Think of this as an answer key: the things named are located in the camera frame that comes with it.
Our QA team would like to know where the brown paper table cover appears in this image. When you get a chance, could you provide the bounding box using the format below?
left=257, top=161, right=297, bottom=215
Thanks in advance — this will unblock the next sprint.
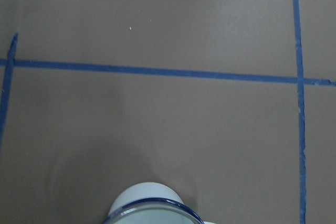
left=1, top=0, right=335, bottom=223

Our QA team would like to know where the white enamel mug blue rim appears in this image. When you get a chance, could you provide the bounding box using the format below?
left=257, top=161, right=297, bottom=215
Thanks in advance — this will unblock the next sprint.
left=103, top=182, right=204, bottom=223

